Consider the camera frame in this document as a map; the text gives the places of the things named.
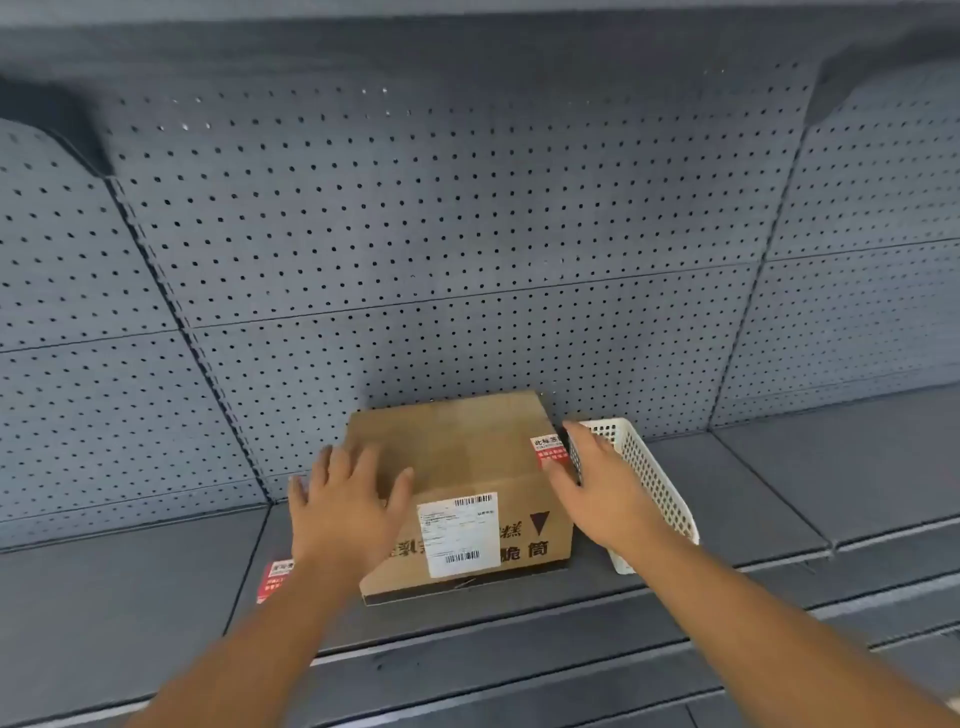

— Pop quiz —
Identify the person's right hand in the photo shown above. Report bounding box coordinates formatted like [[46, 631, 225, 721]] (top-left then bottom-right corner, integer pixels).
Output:
[[541, 419, 673, 560]]

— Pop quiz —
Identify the person's left hand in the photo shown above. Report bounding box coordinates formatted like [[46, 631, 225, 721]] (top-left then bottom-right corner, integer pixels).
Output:
[[287, 443, 415, 594]]

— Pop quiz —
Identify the red white seal sticker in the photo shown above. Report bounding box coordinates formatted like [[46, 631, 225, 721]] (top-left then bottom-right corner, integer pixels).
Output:
[[530, 432, 569, 471]]

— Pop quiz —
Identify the brown cardboard box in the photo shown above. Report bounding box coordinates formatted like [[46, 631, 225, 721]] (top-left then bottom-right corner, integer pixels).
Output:
[[346, 389, 577, 609]]

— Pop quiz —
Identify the person's right forearm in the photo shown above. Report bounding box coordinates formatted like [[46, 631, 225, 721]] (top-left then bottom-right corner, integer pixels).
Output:
[[618, 521, 960, 728]]

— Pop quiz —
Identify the person's left forearm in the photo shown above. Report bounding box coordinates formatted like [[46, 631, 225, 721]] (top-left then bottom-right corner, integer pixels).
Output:
[[123, 554, 373, 728]]

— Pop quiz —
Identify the white shipping label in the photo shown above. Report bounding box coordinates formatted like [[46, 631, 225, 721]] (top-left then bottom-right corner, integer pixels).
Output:
[[416, 492, 502, 580]]

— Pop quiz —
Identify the white perforated plastic basket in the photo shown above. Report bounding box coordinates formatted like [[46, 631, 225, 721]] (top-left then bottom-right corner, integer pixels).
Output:
[[563, 417, 701, 577]]

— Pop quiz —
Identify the red sticker sheet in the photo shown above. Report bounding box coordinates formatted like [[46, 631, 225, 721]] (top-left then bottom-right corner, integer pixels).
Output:
[[256, 558, 296, 605]]

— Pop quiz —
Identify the grey metal shelf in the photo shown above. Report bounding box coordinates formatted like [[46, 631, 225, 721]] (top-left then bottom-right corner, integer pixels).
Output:
[[0, 386, 960, 728]]

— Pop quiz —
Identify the grey pegboard back panel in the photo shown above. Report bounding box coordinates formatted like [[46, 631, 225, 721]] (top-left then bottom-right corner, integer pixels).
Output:
[[0, 59, 960, 553]]

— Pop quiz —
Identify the grey overhead shelf board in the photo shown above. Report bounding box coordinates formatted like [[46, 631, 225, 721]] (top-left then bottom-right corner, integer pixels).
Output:
[[0, 0, 960, 80]]

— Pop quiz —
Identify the dark shelf bracket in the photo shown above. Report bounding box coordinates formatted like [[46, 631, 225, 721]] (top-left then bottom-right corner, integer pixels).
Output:
[[804, 29, 960, 127], [0, 74, 115, 179]]

